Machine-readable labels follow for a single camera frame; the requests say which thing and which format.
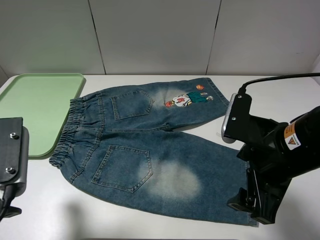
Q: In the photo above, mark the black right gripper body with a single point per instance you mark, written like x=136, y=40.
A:
x=267, y=169

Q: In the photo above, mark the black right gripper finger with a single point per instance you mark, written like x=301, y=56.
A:
x=265, y=217
x=246, y=200

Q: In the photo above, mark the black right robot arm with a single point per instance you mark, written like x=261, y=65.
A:
x=302, y=143

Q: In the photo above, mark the light green plastic tray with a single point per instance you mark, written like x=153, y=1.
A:
x=42, y=100

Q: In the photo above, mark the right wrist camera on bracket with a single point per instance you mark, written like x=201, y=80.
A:
x=235, y=126

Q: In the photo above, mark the children's blue denim shorts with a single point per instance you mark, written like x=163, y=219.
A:
x=125, y=145

